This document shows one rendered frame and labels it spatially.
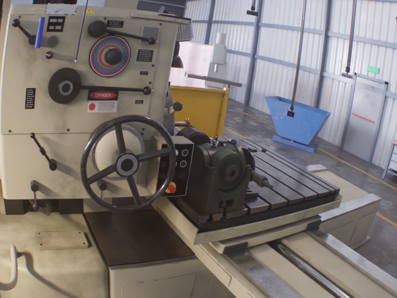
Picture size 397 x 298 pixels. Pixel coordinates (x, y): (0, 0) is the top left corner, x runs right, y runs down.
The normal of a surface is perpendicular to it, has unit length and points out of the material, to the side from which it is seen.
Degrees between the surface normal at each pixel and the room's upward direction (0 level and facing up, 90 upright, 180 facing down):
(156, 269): 90
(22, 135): 90
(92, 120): 90
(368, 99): 90
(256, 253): 0
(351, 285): 0
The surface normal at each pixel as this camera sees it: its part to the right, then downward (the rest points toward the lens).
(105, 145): 0.08, 0.04
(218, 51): -0.14, 0.27
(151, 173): -0.87, 0.01
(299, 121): -0.54, 0.17
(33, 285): 0.24, 0.33
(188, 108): 0.47, 0.33
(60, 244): 0.15, -0.94
